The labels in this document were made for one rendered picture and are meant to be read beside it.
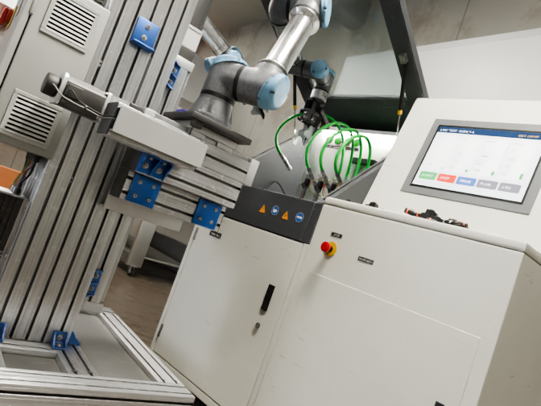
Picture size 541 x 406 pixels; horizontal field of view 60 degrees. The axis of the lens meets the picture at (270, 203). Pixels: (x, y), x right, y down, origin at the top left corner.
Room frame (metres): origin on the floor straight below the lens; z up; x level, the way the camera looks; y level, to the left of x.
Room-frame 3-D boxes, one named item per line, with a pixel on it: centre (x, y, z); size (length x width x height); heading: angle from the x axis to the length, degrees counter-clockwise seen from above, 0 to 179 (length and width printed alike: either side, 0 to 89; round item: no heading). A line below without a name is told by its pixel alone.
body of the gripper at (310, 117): (2.08, -0.04, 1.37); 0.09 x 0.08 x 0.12; 134
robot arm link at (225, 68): (1.49, 0.27, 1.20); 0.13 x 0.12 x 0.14; 73
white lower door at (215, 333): (1.97, 0.06, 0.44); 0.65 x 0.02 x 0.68; 44
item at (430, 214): (1.52, -0.54, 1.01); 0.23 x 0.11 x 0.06; 44
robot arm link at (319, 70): (1.99, 0.00, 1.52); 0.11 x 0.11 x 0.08; 73
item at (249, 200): (1.98, 0.04, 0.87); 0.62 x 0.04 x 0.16; 44
